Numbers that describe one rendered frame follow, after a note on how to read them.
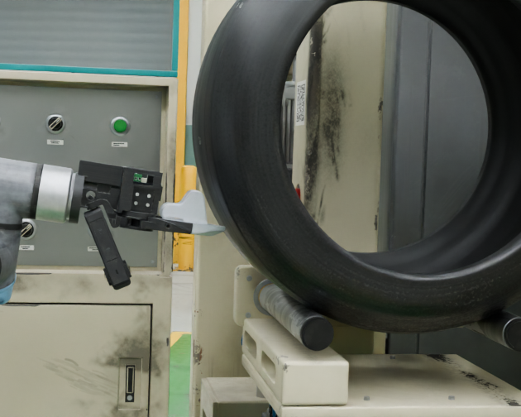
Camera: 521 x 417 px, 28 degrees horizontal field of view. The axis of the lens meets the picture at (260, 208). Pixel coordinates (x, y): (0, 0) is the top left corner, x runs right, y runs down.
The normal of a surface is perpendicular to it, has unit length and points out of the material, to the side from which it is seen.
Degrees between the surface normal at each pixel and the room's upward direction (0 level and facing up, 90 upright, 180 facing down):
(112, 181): 90
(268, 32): 85
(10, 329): 90
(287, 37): 85
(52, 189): 79
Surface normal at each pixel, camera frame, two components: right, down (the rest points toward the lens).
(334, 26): 0.16, 0.06
